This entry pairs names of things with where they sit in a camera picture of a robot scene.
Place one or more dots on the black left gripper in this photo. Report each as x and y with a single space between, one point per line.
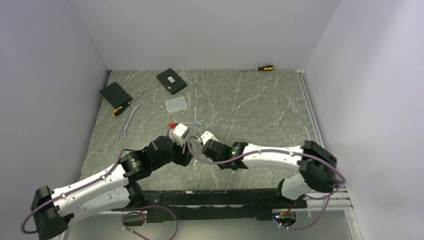
183 158

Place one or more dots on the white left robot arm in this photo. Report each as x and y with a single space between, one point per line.
52 210

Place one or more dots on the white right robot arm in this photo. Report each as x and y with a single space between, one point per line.
314 167

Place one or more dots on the small silver wrench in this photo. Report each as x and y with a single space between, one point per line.
199 122

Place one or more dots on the clear plastic container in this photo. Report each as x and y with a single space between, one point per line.
176 105

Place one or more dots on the large silver wrench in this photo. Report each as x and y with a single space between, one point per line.
122 134

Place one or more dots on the yellow black screwdriver left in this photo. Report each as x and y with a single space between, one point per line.
121 108

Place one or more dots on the yellow black screwdriver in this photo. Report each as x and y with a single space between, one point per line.
121 108
265 68

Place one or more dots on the black box with label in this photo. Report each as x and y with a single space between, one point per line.
171 81

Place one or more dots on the plain black box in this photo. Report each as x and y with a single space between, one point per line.
115 95

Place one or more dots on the yellow black screwdriver far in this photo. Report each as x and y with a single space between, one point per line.
265 68

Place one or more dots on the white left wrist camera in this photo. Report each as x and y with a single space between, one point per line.
177 132

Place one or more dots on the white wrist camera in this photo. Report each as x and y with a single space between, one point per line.
206 136
177 132

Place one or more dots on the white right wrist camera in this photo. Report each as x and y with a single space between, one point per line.
206 136

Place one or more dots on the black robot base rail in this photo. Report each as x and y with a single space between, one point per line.
209 204

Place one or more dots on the aluminium frame rail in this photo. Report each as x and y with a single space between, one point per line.
264 108

